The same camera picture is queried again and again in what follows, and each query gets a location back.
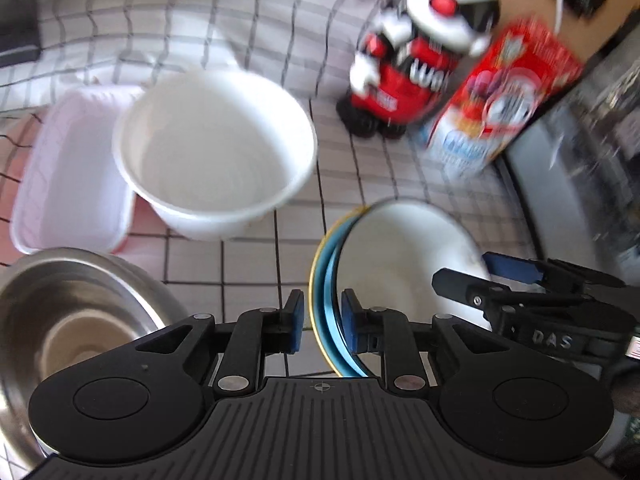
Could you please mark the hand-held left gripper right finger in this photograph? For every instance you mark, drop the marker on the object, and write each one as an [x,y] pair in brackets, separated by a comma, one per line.
[350,325]

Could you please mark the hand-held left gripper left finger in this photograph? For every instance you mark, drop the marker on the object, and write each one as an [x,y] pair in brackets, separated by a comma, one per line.
[297,320]

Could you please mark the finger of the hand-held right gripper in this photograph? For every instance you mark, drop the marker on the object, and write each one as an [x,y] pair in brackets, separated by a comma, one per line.
[475,292]
[515,267]

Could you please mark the blue ceramic bowl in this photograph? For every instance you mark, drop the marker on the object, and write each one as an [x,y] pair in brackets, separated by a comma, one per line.
[400,260]

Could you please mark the white plastic bowl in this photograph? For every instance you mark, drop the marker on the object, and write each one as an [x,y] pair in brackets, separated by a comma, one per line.
[215,150]

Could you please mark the stainless steel bowl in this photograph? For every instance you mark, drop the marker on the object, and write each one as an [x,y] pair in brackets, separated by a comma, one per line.
[60,310]

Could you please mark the pink plastic container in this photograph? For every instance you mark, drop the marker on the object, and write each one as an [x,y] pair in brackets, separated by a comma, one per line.
[70,180]

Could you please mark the white glass-sided computer case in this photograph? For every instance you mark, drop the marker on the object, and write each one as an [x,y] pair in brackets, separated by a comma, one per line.
[590,170]

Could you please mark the red cereal bag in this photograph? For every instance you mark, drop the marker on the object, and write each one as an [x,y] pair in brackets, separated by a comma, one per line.
[500,105]

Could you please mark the black checked white tablecloth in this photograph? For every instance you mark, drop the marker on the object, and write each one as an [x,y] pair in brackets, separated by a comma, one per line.
[350,160]

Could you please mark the red white robot toy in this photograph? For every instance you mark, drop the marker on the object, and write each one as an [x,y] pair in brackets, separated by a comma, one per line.
[415,75]

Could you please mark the black computer monitor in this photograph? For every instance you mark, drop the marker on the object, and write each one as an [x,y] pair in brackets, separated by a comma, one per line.
[15,10]

